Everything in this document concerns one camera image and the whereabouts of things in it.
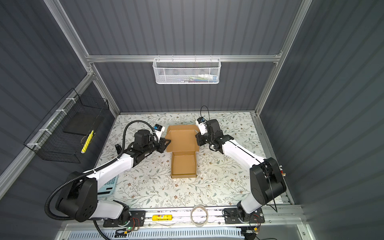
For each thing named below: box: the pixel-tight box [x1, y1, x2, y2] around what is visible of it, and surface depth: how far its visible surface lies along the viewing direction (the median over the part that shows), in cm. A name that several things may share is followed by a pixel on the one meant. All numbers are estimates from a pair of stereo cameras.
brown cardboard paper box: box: [165, 124, 200, 179], surface depth 91 cm
